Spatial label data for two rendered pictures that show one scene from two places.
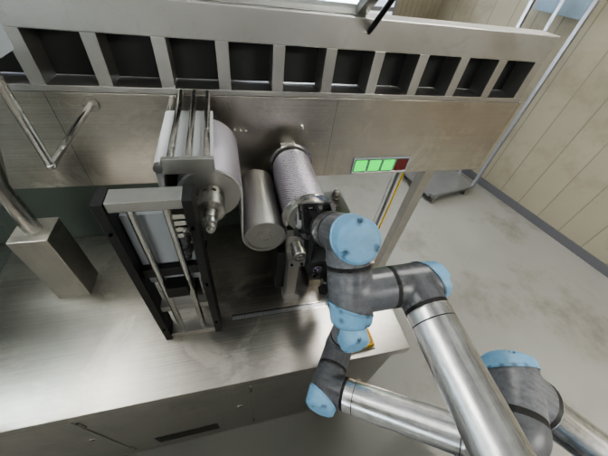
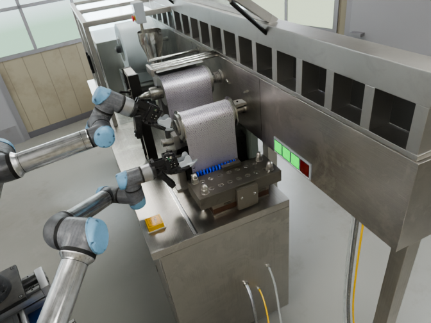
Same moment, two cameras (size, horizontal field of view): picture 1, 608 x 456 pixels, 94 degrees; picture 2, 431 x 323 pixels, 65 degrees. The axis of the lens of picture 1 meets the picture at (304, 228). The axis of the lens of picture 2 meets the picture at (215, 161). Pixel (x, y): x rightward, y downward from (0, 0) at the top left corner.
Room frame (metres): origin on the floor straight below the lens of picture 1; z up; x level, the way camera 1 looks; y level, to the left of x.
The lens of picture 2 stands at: (0.71, -1.38, 1.94)
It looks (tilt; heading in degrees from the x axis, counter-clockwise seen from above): 33 degrees down; 90
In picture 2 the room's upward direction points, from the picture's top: 8 degrees counter-clockwise
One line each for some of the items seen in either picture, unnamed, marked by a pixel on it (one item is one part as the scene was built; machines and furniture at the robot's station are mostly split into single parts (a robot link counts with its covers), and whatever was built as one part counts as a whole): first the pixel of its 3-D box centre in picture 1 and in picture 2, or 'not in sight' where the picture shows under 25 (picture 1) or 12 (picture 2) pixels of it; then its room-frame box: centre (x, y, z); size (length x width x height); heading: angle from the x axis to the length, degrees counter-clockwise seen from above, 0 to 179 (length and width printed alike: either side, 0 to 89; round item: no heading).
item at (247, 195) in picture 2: not in sight; (247, 196); (0.84, -0.20, 0.97); 0.10 x 0.03 x 0.11; 19
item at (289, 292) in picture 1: (292, 270); (176, 163); (0.53, 0.01, 1.05); 0.06 x 0.05 x 0.31; 19
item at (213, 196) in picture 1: (211, 203); (156, 93); (0.47, 0.22, 1.34); 0.06 x 0.06 x 0.06; 19
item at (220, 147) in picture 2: not in sight; (213, 150); (0.72, -0.02, 1.11); 0.23 x 0.01 x 0.18; 19
